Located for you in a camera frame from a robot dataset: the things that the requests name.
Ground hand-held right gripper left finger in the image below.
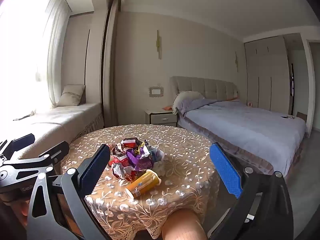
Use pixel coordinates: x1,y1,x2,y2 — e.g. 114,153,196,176
26,144,112,240

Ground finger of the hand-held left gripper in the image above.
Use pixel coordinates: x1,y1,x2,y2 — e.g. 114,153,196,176
5,133,35,159
0,141,70,186

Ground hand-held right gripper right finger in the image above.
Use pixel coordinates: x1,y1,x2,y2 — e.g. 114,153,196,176
207,142,294,240

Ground red packet white label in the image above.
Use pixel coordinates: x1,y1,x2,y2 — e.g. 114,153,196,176
108,155,129,167

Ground red foil wrapper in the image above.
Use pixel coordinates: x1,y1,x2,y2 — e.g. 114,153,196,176
112,162,138,182

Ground silver red wrapper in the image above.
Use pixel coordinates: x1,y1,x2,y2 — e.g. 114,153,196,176
111,142,128,157

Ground red cigarette box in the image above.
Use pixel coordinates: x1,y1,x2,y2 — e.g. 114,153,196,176
121,137,139,148

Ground purple snack wrapper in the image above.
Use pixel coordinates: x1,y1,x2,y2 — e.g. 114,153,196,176
126,140,154,172

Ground yellow orange tube bottle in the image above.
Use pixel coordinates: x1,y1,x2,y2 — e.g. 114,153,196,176
125,169,162,199

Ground white blue wrapper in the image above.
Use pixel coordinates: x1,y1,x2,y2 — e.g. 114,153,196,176
149,146,165,163

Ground beige window seat cushion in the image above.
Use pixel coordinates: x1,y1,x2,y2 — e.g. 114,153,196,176
0,102,104,160

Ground grey blue blanket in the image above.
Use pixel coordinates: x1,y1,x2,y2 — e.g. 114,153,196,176
179,98,308,178

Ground embroidered beige tablecloth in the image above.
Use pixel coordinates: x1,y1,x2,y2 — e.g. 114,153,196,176
61,124,220,240

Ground beige throw pillow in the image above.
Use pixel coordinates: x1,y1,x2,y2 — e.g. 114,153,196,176
57,84,86,107

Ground person's leg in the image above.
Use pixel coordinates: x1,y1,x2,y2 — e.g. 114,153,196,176
161,208,208,240

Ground beige nightstand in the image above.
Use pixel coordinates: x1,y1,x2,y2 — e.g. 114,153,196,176
145,107,178,125

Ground grey pillow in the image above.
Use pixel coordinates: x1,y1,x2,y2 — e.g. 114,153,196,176
172,91,205,114

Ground beige upholstered headboard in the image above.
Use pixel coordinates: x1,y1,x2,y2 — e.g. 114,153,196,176
170,76,238,105

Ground beige wardrobe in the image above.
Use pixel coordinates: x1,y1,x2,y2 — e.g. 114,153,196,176
244,35,292,113

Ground white sheer curtain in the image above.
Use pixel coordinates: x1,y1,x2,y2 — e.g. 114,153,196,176
35,0,70,110

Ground framed wall switch panel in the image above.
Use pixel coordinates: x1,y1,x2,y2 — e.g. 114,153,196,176
149,86,163,97

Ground beige wall cabinet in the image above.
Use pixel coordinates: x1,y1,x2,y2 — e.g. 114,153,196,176
62,14,94,103

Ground long gold wall decoration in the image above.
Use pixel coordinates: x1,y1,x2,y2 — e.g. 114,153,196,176
156,30,162,60

